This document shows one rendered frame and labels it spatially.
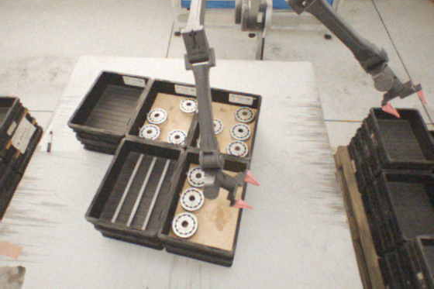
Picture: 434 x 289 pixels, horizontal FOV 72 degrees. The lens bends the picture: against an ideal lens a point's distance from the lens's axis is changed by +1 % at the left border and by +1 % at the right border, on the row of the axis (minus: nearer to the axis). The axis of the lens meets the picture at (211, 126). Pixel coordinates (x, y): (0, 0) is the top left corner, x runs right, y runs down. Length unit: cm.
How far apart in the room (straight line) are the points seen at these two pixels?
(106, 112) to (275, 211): 101
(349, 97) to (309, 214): 173
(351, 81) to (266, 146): 172
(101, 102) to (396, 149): 178
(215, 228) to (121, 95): 91
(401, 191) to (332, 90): 125
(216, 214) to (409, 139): 141
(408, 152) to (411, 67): 159
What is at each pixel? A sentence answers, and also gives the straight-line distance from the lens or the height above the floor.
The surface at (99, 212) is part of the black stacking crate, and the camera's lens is 140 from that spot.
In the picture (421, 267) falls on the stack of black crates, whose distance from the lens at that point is 184.
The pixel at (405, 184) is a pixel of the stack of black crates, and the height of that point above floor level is 38.
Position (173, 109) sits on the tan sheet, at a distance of 163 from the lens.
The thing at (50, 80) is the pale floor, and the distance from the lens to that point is 336.
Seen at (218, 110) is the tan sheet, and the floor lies 83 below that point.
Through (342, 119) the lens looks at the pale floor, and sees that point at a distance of 285.
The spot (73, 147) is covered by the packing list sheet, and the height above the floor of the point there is 70.
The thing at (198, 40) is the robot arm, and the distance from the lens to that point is 107.
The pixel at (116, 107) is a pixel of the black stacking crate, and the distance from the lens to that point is 172.
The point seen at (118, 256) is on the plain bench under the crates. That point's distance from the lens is 147.
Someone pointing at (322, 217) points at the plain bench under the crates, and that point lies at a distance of 154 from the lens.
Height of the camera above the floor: 207
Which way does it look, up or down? 53 degrees down
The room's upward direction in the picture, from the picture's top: 1 degrees counter-clockwise
